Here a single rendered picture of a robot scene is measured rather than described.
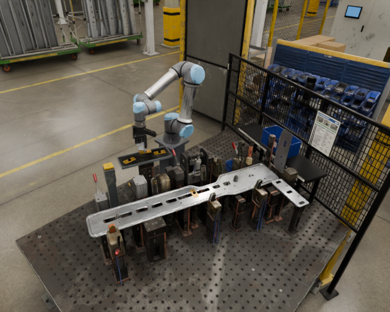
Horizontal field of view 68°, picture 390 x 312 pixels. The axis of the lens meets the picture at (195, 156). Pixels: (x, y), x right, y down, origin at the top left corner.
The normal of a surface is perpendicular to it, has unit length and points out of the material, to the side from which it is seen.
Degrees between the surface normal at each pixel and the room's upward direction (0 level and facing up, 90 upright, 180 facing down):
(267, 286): 0
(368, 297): 0
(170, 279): 0
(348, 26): 90
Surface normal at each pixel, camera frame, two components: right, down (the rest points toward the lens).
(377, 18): -0.69, 0.39
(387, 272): 0.04, -0.83
